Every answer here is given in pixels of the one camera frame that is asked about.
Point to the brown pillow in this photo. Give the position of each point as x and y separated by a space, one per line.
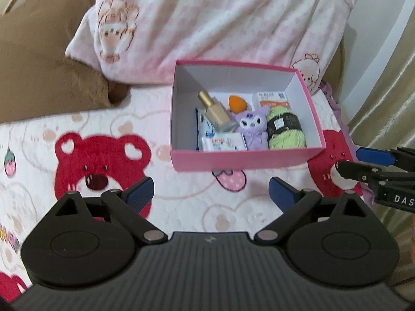
42 71

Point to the blue wet wipes pack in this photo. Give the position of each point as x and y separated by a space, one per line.
203 126

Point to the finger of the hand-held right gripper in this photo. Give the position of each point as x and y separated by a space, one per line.
373 155
355 170

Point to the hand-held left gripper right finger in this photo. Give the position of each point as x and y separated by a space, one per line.
282 194

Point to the purple plush toy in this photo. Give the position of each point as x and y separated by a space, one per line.
253 136

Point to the green yarn ball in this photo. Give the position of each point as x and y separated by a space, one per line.
285 139

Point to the beige foundation bottle gold cap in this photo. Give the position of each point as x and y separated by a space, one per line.
217 116

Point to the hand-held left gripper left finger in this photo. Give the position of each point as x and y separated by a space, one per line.
141 194

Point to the red bear printed blanket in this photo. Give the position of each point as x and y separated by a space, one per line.
107 126

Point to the pink cardboard box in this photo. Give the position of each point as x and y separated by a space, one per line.
243 160

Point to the small white tissue pack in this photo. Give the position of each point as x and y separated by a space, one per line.
223 142

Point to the orange makeup sponge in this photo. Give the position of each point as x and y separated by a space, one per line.
240 103

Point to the pink printed pillow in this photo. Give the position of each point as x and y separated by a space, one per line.
210 16

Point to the gold curtain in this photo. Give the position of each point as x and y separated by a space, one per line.
382 103

